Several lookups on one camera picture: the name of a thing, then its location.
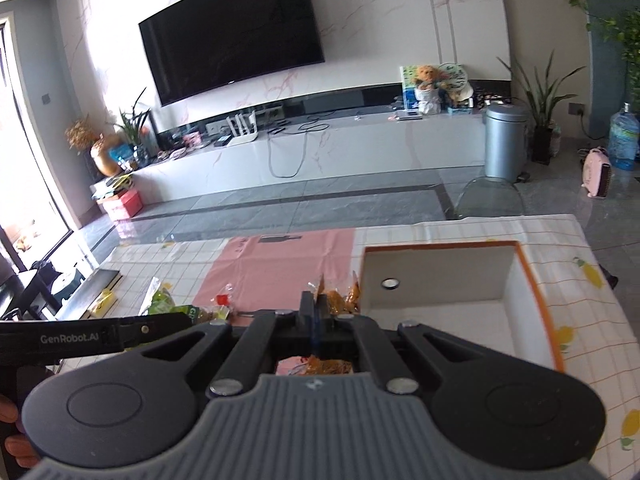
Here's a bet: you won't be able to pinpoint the black side table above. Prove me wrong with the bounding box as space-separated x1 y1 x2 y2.
0 262 66 321

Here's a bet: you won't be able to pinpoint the orange printed snack packet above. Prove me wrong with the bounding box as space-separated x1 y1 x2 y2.
277 274 362 376

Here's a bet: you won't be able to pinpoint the printed picture board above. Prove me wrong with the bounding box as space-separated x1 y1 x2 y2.
400 65 418 111

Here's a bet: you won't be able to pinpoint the tall potted plant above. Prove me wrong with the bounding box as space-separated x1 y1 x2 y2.
497 50 586 163

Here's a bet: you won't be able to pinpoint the green leafy potted plant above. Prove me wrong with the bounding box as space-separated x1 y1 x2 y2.
112 87 153 161

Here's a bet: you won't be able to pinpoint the person's left hand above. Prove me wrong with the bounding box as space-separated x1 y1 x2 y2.
0 394 40 470

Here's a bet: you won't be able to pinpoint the round painted fan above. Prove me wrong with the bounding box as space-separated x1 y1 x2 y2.
440 62 471 92

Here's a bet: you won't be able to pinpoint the green snack packet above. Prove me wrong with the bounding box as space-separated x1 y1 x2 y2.
141 280 177 316

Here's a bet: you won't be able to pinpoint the blue water bottle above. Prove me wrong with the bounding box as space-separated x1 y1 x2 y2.
607 102 640 171

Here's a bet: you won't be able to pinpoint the black flat box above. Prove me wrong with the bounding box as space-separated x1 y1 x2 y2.
57 269 122 318

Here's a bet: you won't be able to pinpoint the yellow small box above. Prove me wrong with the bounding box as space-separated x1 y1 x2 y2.
90 291 117 317

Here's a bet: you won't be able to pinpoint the orange cardboard box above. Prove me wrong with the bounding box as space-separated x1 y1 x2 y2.
359 240 571 373

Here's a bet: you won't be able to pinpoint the green sausage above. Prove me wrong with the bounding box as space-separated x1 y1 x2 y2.
176 304 231 325

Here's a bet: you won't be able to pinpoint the black cable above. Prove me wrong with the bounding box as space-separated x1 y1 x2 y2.
267 115 333 178

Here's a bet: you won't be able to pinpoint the pink storage box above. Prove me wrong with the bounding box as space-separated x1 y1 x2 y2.
102 189 144 221

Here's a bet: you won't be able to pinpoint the white marble television console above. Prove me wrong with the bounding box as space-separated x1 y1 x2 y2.
127 110 488 208

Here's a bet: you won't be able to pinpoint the pink table mat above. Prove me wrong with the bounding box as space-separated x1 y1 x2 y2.
192 227 357 376

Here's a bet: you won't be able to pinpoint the stack of papers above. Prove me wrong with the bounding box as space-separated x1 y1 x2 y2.
90 172 136 201

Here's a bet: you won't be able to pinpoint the white router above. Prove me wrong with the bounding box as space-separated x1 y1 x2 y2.
225 112 260 147

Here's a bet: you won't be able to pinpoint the pink space heater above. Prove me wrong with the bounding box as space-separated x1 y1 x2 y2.
582 147 613 199

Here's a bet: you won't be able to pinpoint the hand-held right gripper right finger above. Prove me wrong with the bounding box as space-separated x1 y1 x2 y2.
317 294 501 395

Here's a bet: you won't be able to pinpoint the orange vase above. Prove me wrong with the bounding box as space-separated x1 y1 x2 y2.
90 134 126 177

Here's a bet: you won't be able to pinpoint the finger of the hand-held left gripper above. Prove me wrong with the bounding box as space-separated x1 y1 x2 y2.
117 311 201 350

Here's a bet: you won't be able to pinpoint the silver trash can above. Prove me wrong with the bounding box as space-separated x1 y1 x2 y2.
484 102 530 181

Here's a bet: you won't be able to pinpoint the black wall television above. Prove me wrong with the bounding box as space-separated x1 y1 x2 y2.
138 0 326 107

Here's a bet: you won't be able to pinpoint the checked lemon print tablecloth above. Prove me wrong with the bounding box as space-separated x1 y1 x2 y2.
50 214 640 476

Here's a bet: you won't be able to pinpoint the clear glass chair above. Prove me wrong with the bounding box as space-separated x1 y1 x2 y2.
452 177 526 221

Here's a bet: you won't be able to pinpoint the dried flowers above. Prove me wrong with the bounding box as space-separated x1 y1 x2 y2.
65 117 101 151

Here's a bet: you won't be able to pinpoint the hanging green vine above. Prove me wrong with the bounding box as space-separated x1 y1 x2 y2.
510 0 640 106

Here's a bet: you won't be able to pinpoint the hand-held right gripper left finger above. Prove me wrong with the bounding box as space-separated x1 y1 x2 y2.
125 291 317 397

